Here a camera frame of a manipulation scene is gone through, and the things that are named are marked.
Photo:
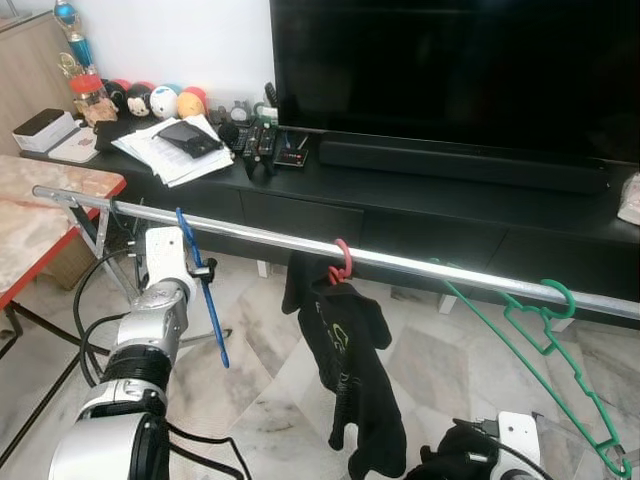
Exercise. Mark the black flat screen television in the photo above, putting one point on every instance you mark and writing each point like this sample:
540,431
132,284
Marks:
450,70

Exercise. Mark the white cardboard box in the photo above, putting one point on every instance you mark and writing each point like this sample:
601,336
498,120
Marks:
45,135

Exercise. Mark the white plush ball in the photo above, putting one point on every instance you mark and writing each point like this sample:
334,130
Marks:
165,102

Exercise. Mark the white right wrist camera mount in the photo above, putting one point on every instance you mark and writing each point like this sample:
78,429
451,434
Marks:
520,445

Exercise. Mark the green plastic hanger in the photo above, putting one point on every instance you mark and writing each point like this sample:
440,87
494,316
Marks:
560,284

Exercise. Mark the silver metal clothes rack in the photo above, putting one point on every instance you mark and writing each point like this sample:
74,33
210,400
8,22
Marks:
420,266

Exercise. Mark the marble pattern folding table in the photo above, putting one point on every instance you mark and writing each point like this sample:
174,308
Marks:
40,230

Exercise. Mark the red plastic hanger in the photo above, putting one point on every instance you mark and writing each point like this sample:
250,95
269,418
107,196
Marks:
345,262

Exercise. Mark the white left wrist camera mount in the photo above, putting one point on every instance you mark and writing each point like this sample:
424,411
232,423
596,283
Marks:
165,255

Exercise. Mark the gold blue trophy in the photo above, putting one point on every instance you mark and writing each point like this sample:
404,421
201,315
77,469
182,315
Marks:
75,45

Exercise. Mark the black remote control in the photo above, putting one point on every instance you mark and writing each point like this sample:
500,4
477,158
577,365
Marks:
262,150

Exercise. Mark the orange plush ball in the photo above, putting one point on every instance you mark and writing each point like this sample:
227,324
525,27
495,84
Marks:
192,104

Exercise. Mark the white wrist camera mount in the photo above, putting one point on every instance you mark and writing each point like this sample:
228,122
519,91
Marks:
520,445
165,255

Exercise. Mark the black soundbar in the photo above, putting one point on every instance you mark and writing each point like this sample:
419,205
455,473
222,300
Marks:
460,165

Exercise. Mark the white paper stack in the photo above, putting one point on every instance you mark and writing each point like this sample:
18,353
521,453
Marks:
150,160

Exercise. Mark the plastic tissue pack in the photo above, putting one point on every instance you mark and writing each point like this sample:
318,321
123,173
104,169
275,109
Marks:
630,200

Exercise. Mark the black wallet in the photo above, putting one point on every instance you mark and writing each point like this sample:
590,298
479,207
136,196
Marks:
190,138

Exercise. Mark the black mouse plush ball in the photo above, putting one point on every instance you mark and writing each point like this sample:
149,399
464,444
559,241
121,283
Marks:
140,102

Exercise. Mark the light wooden cabinet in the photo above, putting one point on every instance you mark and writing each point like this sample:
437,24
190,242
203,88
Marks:
25,70

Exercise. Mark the black shirt with green logo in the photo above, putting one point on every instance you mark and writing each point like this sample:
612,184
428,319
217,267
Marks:
350,350

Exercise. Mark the red black plush ball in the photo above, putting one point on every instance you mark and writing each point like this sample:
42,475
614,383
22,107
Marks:
117,95

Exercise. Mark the blue plastic hanger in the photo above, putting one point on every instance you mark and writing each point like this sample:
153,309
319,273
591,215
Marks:
212,310

